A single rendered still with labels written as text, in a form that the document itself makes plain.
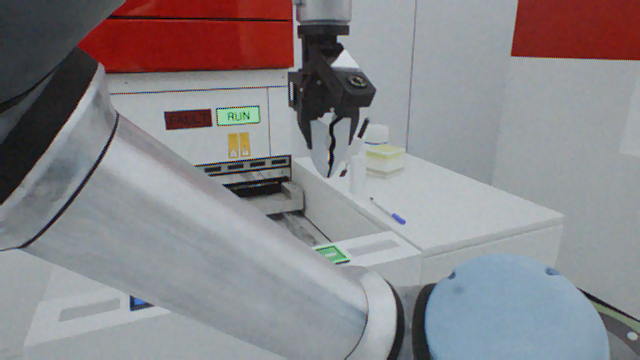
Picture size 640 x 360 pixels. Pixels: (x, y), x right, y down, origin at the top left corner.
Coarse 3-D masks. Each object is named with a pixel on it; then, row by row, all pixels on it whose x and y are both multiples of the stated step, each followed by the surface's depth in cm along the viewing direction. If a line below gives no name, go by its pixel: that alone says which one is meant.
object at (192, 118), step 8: (168, 112) 103; (176, 112) 104; (184, 112) 105; (192, 112) 106; (200, 112) 107; (208, 112) 107; (168, 120) 104; (176, 120) 105; (184, 120) 106; (192, 120) 106; (200, 120) 107; (208, 120) 108; (168, 128) 105
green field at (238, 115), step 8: (224, 112) 109; (232, 112) 110; (240, 112) 111; (248, 112) 112; (256, 112) 113; (224, 120) 110; (232, 120) 111; (240, 120) 112; (248, 120) 112; (256, 120) 113
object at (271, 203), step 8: (280, 192) 118; (248, 200) 112; (256, 200) 112; (264, 200) 112; (272, 200) 112; (280, 200) 112; (288, 200) 112; (256, 208) 108; (264, 208) 109; (272, 208) 110; (280, 208) 111; (288, 208) 112; (296, 208) 113
